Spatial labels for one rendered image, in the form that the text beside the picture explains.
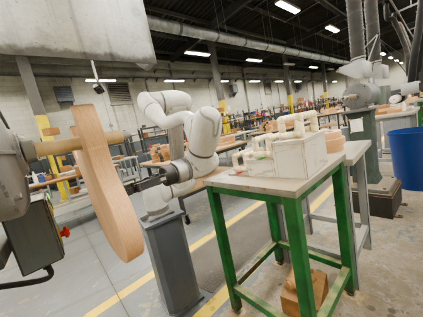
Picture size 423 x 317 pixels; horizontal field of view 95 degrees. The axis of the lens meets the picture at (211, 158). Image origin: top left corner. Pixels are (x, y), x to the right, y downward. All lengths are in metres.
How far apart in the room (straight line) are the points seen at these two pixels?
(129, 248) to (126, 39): 0.45
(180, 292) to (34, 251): 1.09
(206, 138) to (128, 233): 0.36
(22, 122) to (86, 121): 11.23
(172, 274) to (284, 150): 1.12
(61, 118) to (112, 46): 11.31
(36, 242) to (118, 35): 0.61
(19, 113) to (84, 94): 2.69
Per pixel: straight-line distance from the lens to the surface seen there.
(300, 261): 0.97
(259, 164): 1.01
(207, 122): 0.64
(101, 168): 0.52
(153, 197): 1.38
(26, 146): 0.55
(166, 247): 1.46
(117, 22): 0.51
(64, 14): 0.48
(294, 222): 0.87
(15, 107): 11.85
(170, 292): 1.63
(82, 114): 0.51
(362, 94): 2.54
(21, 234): 0.78
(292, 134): 0.92
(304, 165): 0.90
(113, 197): 0.50
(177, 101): 1.20
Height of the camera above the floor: 1.22
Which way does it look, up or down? 8 degrees down
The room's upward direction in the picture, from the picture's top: 12 degrees counter-clockwise
